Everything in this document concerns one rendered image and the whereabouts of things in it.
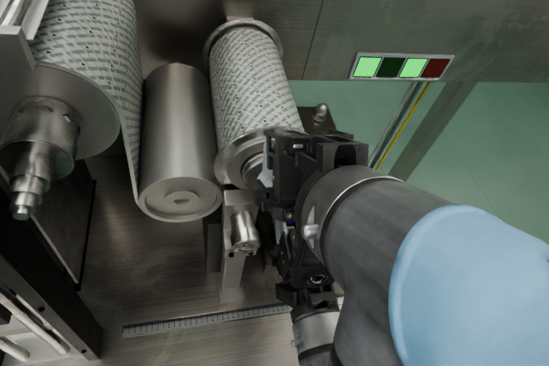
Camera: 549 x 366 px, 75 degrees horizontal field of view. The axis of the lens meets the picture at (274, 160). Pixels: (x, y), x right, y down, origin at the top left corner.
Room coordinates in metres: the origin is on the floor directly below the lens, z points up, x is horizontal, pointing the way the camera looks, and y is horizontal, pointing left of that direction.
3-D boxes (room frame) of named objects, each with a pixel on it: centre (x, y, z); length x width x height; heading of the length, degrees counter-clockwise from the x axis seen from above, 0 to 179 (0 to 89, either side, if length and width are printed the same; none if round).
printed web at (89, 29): (0.39, 0.18, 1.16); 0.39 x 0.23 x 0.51; 111
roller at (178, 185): (0.40, 0.16, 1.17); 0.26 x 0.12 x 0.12; 21
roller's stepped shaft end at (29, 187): (0.16, 0.21, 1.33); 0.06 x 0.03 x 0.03; 21
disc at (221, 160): (0.32, 0.01, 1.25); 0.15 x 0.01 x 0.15; 111
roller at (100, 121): (0.36, 0.29, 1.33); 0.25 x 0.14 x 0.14; 21
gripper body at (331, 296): (0.24, -0.09, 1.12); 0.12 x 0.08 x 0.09; 21
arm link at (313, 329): (0.17, -0.12, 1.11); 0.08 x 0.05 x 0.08; 111
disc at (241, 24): (0.56, 0.10, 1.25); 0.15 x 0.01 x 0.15; 111
